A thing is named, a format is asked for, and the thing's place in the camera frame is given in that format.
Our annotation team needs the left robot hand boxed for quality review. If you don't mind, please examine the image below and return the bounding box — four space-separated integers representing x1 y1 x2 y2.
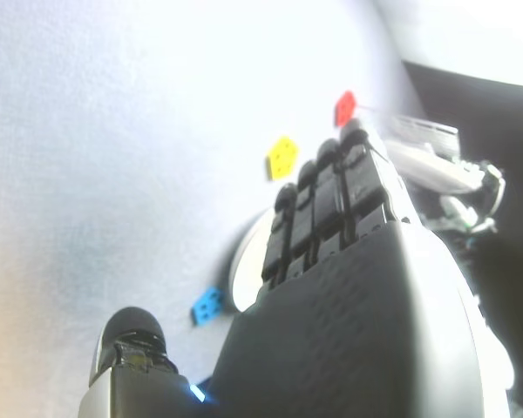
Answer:
78 117 515 418

